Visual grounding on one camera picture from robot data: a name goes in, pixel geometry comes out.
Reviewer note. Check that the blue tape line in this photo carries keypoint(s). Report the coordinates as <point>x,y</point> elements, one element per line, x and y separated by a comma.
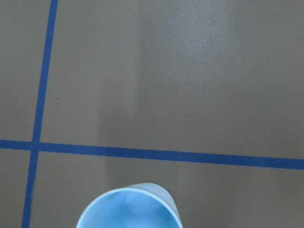
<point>238,160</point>
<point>35,142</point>

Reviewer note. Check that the light blue plastic cup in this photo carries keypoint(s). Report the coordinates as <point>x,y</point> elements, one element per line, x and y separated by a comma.
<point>143,205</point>

